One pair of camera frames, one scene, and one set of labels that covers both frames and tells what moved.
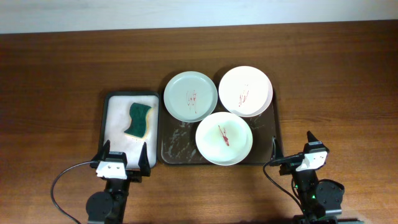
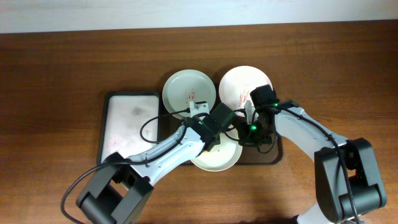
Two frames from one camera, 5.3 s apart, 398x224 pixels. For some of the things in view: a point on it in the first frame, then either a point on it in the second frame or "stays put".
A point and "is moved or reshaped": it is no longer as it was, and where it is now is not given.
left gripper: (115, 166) → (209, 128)
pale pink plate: (245, 91) stays put
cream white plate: (224, 139) is moved or reshaped
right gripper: (277, 153) → (245, 139)
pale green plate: (190, 96) stays put
